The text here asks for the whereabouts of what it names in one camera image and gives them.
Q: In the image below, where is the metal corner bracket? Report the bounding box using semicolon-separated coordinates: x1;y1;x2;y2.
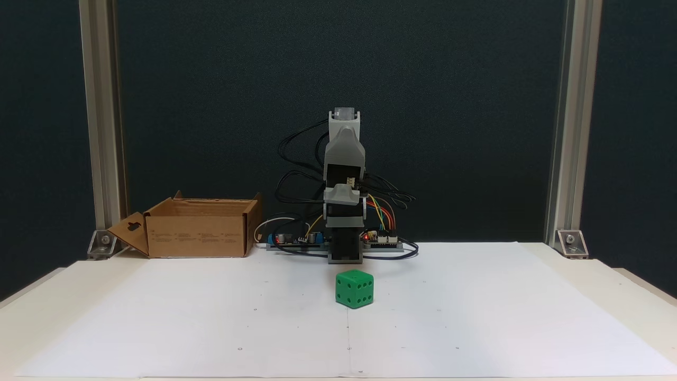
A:
556;229;589;259
87;229;118;260

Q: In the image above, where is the thick black power cable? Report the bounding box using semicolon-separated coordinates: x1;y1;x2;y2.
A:
272;237;419;261

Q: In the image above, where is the blue circuit board with capacitors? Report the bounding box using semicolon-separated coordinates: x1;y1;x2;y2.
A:
267;230;326;248

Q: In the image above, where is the green die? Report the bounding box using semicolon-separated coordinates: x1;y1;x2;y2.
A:
335;269;374;309

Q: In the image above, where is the black motor cable bundle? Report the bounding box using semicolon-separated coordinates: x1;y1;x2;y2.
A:
362;172;416;210
274;119;330;205

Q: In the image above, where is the brown cardboard box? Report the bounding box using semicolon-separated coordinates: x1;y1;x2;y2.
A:
107;190;263;259

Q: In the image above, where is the white cable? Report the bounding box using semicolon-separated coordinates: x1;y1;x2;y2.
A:
254;216;298;243

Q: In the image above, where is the grey board mounting plate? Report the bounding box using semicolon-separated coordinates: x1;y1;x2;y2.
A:
266;241;405;253

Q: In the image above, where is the aluminium frame post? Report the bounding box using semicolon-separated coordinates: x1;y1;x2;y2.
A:
79;0;128;234
545;0;603;245

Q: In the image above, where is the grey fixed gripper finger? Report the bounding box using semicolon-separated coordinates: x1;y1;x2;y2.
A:
324;127;365;166

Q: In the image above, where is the coloured jumper wire bundle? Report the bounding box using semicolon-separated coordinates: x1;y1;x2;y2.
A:
368;193;397;233

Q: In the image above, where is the circuit board with jumper wires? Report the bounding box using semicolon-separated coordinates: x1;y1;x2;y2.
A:
361;230;401;246

